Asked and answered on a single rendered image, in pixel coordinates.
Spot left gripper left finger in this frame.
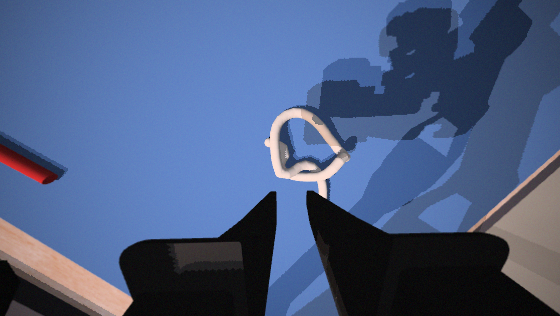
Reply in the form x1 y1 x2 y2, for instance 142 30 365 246
119 191 277 316

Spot blue work mat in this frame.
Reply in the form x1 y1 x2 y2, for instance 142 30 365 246
0 0 560 316

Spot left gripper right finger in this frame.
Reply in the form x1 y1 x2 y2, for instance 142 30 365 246
306 191 510 316

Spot red cylinder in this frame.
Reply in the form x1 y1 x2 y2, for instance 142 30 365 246
0 144 58 185

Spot white rope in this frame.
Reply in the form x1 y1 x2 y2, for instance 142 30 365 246
265 108 351 199

